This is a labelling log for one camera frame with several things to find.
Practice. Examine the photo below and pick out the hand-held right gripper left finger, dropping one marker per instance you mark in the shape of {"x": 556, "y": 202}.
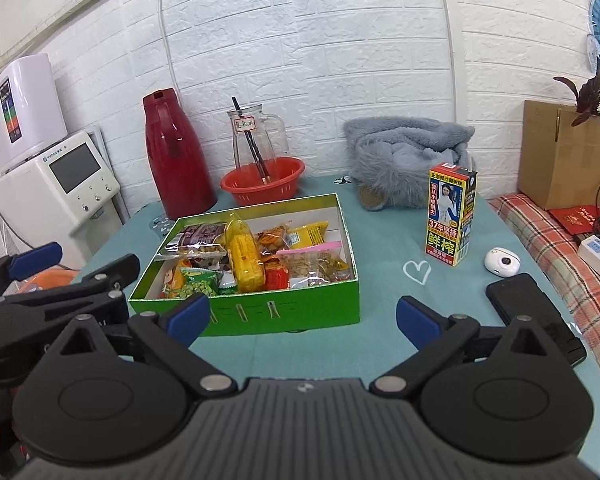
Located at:
{"x": 190, "y": 317}

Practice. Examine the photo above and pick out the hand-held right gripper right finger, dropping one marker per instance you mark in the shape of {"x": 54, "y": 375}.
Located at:
{"x": 417, "y": 320}

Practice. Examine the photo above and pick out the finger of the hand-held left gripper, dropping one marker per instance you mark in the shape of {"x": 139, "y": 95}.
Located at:
{"x": 35, "y": 260}
{"x": 55, "y": 305}

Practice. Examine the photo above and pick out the green pea snack packet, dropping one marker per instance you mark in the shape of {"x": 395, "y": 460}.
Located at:
{"x": 200, "y": 282}

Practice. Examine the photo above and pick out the cartoon print snack packet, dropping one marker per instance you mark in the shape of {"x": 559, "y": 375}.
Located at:
{"x": 172, "y": 277}

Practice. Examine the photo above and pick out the clear nut packet dark label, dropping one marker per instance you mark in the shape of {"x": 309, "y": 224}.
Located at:
{"x": 195, "y": 240}

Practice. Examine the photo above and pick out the tall yellow snack packet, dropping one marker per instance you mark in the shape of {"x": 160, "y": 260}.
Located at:
{"x": 245, "y": 255}

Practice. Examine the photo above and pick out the red yellow snack packet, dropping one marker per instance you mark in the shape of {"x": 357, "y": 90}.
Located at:
{"x": 276, "y": 277}

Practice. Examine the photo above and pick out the green cardboard box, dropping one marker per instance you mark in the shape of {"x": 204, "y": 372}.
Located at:
{"x": 290, "y": 310}

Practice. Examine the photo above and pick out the pink-edged cracker packet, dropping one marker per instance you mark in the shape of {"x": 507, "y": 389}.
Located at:
{"x": 315, "y": 265}

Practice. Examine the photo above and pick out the orange plastic basin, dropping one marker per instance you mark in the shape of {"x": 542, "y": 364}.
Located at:
{"x": 50, "y": 280}

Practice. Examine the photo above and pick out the white dispenser with screen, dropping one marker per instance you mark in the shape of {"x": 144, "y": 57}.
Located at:
{"x": 30, "y": 210}

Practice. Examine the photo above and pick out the white round device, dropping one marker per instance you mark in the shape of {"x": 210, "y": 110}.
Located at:
{"x": 502, "y": 261}

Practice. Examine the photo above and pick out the printed juice carton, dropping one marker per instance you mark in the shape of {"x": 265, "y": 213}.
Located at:
{"x": 447, "y": 220}

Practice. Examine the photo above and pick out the black smartphone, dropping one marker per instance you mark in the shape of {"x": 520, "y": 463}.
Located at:
{"x": 530, "y": 310}

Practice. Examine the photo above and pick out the white water ionizer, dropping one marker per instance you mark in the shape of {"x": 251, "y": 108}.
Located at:
{"x": 30, "y": 110}

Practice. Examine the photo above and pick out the plaid cloth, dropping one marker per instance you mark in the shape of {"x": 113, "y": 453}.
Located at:
{"x": 555, "y": 255}

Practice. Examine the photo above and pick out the red thermos jug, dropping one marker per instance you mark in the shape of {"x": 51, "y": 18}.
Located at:
{"x": 177, "y": 160}

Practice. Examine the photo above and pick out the grey fluffy garment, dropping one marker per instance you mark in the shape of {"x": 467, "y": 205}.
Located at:
{"x": 405, "y": 160}

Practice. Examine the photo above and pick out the red plastic basket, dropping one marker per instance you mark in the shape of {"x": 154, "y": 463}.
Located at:
{"x": 285, "y": 185}

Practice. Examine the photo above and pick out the black stirring stick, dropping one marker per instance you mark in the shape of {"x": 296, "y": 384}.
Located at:
{"x": 252, "y": 145}

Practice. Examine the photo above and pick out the red booklet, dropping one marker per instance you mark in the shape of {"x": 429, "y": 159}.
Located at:
{"x": 575, "y": 220}

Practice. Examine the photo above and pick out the glass pitcher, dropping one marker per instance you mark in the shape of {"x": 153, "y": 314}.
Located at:
{"x": 270, "y": 135}

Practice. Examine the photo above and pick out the brown cardboard box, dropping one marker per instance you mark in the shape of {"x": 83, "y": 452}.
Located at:
{"x": 550, "y": 160}

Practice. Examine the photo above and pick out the dark red plant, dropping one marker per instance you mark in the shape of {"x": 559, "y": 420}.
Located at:
{"x": 587, "y": 95}

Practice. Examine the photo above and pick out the white wall pipe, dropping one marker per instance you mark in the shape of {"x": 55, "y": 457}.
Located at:
{"x": 55, "y": 15}

